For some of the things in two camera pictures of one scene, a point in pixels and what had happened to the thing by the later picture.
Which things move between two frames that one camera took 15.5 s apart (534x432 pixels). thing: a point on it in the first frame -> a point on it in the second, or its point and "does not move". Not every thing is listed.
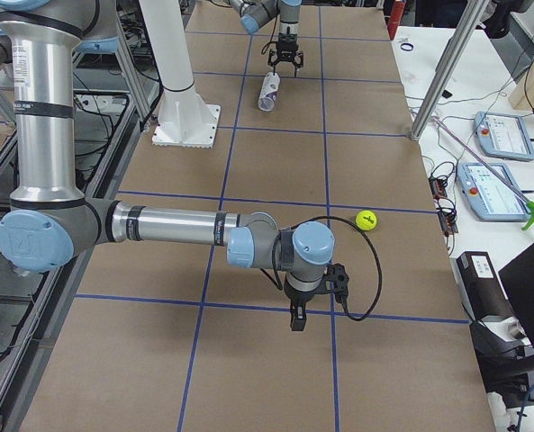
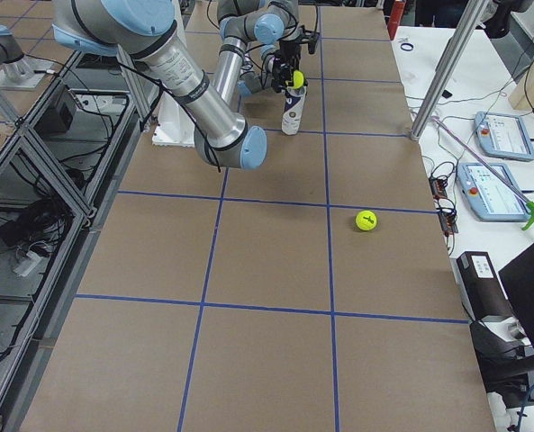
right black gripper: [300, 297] -> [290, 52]
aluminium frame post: [449, 62] does not move
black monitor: [529, 281] does not move
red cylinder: [394, 17] does not move
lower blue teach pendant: [489, 199] does not move
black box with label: [482, 287] does not move
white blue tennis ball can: [270, 87] -> [293, 109]
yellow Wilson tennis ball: [366, 220] does not move
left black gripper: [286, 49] -> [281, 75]
